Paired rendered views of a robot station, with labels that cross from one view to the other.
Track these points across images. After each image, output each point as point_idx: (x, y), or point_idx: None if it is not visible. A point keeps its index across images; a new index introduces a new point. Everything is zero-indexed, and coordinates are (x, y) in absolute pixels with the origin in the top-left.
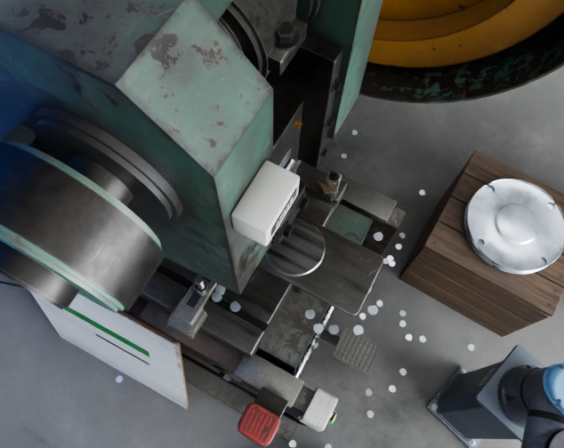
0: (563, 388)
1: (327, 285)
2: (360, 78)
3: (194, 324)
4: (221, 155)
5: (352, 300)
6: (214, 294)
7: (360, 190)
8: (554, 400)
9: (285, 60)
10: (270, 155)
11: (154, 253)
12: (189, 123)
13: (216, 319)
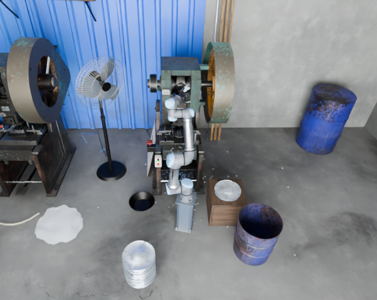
0: (185, 179)
1: (176, 139)
2: (197, 107)
3: (159, 132)
4: (163, 79)
5: (176, 142)
6: (165, 134)
7: (201, 146)
8: (182, 179)
9: (178, 84)
10: (170, 89)
11: (155, 86)
12: (163, 75)
13: (162, 136)
